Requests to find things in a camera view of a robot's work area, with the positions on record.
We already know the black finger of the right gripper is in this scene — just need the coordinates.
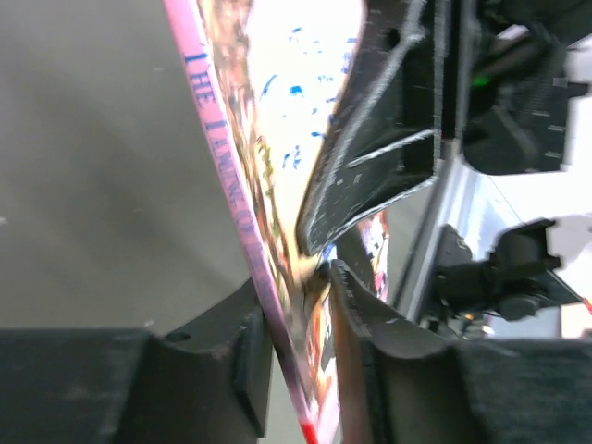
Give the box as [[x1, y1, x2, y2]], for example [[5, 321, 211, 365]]
[[295, 0, 473, 258]]

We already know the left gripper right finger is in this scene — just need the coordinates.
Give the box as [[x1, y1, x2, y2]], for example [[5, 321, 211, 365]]
[[330, 260, 591, 444]]

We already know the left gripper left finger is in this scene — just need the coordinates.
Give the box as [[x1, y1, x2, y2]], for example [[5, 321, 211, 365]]
[[1, 282, 272, 443]]

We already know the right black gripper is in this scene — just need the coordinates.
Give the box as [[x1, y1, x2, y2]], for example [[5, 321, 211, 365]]
[[462, 1, 591, 176]]

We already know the pink Taming of Shrew book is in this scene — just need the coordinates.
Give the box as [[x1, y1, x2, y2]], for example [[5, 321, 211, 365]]
[[165, 1, 389, 443]]

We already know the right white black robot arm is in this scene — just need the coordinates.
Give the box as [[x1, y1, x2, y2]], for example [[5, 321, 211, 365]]
[[296, 1, 591, 329]]

